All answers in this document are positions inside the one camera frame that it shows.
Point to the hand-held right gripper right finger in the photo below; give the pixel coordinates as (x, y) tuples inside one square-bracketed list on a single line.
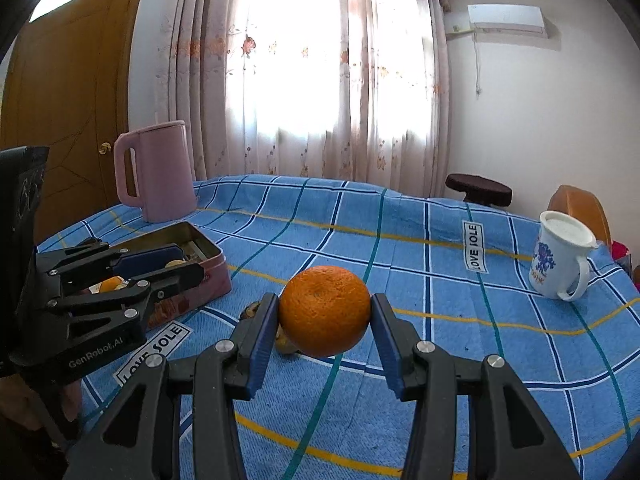
[(382, 332)]

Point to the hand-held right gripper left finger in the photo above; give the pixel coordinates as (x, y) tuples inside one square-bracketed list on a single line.
[(265, 332)]

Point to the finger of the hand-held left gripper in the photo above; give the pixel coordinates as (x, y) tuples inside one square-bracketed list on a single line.
[(150, 260), (175, 277)]

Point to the pink tin box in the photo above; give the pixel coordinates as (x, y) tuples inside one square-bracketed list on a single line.
[(210, 280)]

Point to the large orange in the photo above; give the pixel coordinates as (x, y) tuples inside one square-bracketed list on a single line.
[(325, 310)]

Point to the paper leaflet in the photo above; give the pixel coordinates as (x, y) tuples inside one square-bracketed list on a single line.
[(195, 251)]

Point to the blue plaid cloth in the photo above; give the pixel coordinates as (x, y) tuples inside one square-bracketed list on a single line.
[(450, 320)]

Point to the pink kettle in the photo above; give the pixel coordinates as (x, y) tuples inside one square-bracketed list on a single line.
[(160, 175)]

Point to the brass door knob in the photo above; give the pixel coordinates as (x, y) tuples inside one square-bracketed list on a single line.
[(105, 148)]

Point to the dark round stool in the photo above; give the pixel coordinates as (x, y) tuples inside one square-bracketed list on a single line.
[(479, 190)]

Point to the white mug blue print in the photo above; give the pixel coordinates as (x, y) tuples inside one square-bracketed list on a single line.
[(555, 255)]

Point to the wooden door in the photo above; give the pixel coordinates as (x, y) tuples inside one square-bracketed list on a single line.
[(70, 85)]

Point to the orange chair back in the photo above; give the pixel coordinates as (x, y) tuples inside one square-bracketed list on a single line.
[(575, 202)]

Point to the floral sheer curtain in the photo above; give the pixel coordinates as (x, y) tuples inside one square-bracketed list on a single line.
[(300, 70)]

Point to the red bag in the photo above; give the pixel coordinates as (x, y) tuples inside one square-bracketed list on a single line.
[(622, 251)]

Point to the white air conditioner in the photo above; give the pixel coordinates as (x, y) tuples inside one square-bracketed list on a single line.
[(506, 17)]

